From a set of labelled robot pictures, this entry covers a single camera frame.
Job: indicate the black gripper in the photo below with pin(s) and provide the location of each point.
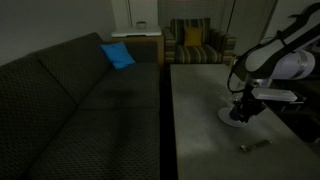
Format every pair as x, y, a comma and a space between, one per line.
251, 105

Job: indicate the white ceramic bowl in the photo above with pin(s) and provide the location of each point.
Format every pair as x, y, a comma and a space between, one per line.
224, 116

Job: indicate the metal spoon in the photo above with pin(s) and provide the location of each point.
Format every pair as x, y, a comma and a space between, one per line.
255, 145

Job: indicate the wicker waste basket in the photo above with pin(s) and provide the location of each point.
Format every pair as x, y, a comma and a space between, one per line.
234, 62

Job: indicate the black floor equipment box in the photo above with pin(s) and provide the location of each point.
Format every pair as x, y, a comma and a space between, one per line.
298, 101

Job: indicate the striped armchair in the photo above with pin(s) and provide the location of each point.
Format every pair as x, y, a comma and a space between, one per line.
200, 53

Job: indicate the yellow cushion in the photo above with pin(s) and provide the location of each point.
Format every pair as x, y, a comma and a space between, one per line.
193, 36

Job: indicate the window blinds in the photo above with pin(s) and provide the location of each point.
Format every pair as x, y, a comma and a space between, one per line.
190, 10

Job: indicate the wooden side table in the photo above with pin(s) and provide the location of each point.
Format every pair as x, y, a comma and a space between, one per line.
143, 46

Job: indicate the white flat board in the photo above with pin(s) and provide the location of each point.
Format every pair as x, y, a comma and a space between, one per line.
136, 32

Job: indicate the blue cushion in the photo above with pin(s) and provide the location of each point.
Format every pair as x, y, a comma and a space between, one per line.
117, 55

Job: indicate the dark grey fabric sofa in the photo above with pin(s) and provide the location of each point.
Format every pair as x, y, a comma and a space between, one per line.
66, 110

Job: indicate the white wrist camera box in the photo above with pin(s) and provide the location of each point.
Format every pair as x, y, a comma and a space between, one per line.
275, 94

